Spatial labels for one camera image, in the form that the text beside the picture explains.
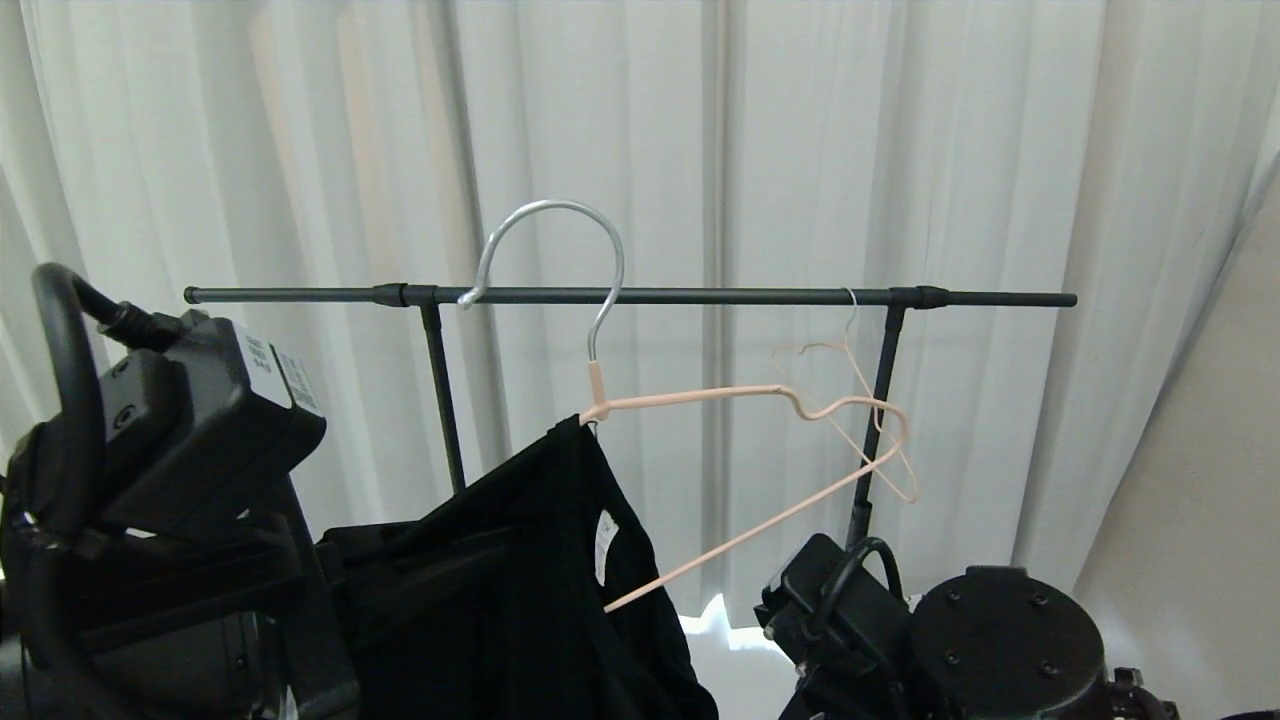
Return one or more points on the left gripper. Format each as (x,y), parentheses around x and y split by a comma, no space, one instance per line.
(200,650)

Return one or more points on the black garment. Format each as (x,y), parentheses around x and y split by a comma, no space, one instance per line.
(520,620)

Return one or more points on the pink clothes hanger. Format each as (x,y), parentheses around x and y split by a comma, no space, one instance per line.
(913,490)
(700,396)

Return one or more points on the black clothes rack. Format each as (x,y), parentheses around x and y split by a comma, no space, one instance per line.
(750,296)

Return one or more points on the white curtain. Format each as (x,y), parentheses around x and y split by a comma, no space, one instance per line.
(900,150)

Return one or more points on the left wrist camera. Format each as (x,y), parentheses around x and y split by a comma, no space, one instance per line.
(220,430)

